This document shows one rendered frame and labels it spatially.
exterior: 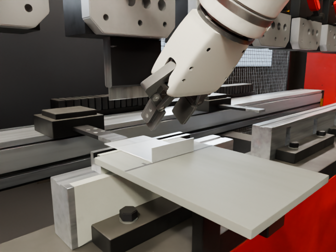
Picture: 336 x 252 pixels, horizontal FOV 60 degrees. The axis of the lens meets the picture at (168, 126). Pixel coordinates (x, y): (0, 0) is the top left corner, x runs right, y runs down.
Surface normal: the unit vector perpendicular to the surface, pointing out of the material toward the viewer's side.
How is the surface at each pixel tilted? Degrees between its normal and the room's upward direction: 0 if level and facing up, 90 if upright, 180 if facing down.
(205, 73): 132
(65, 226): 90
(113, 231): 0
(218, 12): 99
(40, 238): 0
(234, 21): 116
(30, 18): 90
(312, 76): 90
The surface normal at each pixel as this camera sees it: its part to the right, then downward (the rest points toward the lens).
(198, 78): 0.44, 0.79
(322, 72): -0.73, 0.15
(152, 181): 0.00, -0.98
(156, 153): 0.67, 0.15
